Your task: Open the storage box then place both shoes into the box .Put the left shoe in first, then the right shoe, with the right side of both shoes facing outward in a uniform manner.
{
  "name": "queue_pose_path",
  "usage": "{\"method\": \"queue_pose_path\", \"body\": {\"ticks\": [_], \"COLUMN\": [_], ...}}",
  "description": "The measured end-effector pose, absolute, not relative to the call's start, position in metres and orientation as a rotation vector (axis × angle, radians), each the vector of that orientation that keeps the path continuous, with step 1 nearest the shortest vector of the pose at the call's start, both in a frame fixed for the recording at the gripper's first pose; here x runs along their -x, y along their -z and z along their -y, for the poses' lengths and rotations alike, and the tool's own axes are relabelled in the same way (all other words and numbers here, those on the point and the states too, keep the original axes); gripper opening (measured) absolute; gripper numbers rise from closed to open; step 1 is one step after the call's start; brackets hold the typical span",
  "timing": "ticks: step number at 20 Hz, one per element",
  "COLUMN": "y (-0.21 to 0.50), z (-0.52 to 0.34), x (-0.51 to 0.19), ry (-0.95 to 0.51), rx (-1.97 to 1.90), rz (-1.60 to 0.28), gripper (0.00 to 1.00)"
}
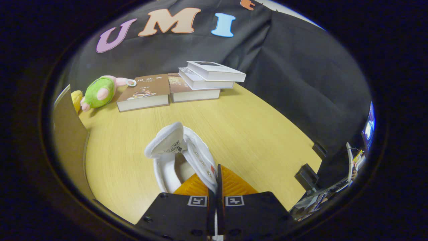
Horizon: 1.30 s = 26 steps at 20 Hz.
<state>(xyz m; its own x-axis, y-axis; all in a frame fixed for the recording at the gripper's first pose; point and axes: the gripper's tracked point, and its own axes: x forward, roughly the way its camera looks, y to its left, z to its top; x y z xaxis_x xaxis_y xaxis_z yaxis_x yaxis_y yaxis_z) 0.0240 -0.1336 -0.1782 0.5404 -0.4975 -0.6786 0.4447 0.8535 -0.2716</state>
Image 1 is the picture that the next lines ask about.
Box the black backdrop cloth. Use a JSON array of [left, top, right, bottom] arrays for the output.
[[67, 0, 371, 158]]

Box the white canvas shoe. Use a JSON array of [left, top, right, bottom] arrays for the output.
[[144, 122, 218, 194]]

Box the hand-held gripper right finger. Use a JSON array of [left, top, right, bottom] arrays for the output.
[[217, 164, 295, 241]]

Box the yellow plush toy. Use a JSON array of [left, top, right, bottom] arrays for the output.
[[71, 90, 83, 113]]

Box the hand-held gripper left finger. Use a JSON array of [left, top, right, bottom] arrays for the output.
[[135, 172, 216, 241]]

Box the green plush toy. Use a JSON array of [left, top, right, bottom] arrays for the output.
[[80, 75, 137, 112]]

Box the white patterned cover book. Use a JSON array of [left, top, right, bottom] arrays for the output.
[[178, 67, 234, 90]]

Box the beige fabric storage box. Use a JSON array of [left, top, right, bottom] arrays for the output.
[[53, 84, 96, 201]]

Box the black table clamp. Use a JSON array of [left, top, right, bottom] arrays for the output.
[[313, 142, 328, 159], [295, 163, 319, 191]]

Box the cluttered equipment pile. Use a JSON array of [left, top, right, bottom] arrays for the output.
[[290, 142, 365, 221]]

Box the brown cover book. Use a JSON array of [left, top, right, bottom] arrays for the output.
[[116, 74, 170, 112], [168, 73, 221, 103]]

